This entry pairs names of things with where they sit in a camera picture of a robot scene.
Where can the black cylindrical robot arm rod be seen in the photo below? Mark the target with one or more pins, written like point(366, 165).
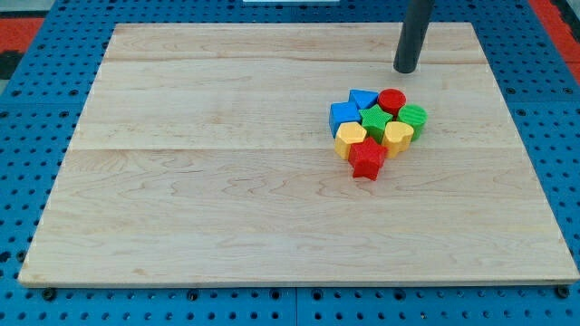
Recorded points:
point(414, 28)

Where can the light wooden board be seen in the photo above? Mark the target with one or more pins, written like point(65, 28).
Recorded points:
point(203, 158)

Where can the yellow hexagon block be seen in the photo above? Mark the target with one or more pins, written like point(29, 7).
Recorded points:
point(347, 134)

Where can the blue cube block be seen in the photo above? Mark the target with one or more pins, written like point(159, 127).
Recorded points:
point(342, 112)

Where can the red star block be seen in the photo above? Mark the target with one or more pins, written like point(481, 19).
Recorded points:
point(367, 158)

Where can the green star block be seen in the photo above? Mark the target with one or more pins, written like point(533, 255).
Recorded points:
point(374, 120)

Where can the blue triangle block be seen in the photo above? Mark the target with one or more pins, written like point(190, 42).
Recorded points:
point(363, 99)

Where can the yellow heart block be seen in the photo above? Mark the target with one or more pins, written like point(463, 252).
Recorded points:
point(397, 137)

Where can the red cylinder block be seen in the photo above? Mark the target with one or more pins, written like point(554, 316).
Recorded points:
point(391, 101)

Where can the green cylinder block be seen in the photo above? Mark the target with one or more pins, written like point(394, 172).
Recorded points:
point(415, 116)

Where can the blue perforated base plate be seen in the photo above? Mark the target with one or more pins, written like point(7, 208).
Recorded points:
point(43, 100)

